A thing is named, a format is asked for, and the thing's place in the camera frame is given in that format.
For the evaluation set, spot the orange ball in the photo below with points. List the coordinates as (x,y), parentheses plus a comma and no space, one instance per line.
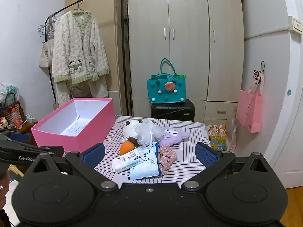
(126,147)

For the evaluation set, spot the woven basket bag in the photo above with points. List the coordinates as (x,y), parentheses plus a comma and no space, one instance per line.
(11,106)

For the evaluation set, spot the pink floral scrunchie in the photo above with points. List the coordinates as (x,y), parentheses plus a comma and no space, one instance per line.
(167,157)

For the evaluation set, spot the tissue pack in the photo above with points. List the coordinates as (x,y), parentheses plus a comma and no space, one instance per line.
(30,118)

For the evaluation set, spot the white wall switch box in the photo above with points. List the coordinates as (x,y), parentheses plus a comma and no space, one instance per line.
(294,24)

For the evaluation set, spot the teal felt tote bag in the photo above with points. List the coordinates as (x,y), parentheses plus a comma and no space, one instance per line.
(165,89)

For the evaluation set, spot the white wet wipes pack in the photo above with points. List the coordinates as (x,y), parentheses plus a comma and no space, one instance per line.
(126,162)

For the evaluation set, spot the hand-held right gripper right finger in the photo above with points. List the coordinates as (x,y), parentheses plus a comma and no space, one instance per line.
(206,155)

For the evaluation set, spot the purple plush toy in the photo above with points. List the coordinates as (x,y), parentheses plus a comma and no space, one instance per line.
(172,134)

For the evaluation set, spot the pink paper bag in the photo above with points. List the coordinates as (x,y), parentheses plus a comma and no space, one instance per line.
(251,111)

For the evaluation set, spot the ribbon bow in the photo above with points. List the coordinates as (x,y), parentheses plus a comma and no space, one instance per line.
(257,75)

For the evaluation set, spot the person's left hand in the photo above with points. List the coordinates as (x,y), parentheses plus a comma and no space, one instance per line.
(3,189)

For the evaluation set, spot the beige wardrobe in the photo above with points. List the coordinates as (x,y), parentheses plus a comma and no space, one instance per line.
(187,40)

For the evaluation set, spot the orange drink bottle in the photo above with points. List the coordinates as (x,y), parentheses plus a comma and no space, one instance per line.
(16,120)

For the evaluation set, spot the small brown paper bag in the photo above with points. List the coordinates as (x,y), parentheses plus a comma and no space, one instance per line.
(56,106)

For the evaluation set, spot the printed paper sheet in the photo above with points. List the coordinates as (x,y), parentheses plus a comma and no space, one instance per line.
(80,128)

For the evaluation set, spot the blue white soft packet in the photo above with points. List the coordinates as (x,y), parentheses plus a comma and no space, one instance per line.
(149,167)

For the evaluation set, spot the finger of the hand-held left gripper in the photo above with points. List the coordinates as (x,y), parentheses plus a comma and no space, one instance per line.
(47,150)
(20,137)

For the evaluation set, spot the white door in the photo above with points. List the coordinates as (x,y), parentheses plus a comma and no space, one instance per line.
(291,123)

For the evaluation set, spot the white green fleece jacket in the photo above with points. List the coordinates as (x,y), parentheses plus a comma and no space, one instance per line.
(78,49)

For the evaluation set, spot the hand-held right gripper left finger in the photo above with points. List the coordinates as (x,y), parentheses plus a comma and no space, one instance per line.
(94,155)

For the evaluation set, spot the clear plastic bag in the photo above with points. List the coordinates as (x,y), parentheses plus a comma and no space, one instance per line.
(232,132)

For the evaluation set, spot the black suitcase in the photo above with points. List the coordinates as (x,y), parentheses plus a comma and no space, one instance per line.
(172,111)

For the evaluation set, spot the white plush toy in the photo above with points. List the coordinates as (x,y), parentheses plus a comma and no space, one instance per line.
(130,128)

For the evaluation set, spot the tan wardrobe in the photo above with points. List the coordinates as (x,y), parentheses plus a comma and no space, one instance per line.
(113,52)

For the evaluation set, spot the yellow blanket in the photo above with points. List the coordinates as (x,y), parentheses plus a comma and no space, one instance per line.
(16,171)

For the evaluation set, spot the canvas tote bag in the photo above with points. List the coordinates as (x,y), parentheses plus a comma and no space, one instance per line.
(45,56)

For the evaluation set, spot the pink cardboard box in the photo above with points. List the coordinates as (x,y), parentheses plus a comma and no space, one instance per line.
(94,127)

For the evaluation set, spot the silver clothes hanger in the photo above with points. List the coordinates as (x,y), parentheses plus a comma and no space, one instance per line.
(79,7)

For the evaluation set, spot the black clothes rack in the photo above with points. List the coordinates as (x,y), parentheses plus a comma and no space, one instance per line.
(122,52)

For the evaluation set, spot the white mesh bath pouf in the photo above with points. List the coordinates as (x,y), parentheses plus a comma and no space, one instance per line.
(148,130)

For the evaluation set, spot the wooden nightstand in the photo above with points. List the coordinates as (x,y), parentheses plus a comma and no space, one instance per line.
(26,128)

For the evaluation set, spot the white plastic bag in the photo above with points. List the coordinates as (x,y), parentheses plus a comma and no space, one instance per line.
(9,88)

